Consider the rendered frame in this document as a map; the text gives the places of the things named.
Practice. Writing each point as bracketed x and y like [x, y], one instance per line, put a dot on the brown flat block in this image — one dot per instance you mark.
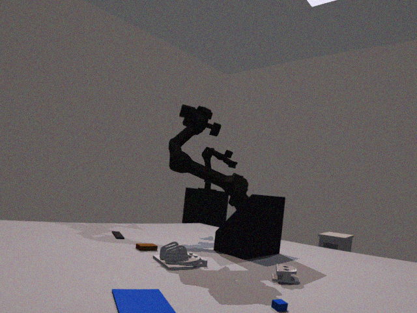
[146, 247]

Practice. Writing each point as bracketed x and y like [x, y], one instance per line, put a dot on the blue flat rectangular plate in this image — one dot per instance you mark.
[141, 301]

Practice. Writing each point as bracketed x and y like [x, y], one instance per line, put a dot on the blue block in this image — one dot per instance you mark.
[279, 305]

